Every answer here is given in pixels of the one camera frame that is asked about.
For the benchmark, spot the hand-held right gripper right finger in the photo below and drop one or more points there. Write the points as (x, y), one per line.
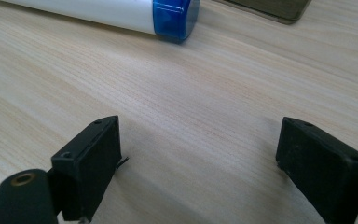
(320, 168)

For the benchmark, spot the transparent brown plastic bin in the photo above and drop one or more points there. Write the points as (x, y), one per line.
(270, 7)

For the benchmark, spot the blue round object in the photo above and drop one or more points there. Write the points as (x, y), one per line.
(105, 11)

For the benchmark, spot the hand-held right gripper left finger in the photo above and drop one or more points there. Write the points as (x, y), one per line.
(87, 161)

